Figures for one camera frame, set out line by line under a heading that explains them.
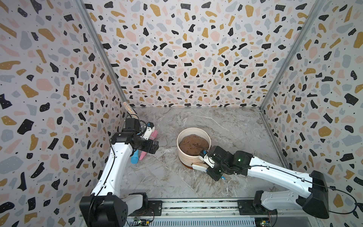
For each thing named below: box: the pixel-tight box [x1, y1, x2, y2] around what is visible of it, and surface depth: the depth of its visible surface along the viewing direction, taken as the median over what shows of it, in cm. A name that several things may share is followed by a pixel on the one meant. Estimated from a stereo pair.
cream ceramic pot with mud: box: [176, 127, 212, 167], surface depth 88 cm
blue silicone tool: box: [130, 148, 140, 165], surface depth 90 cm
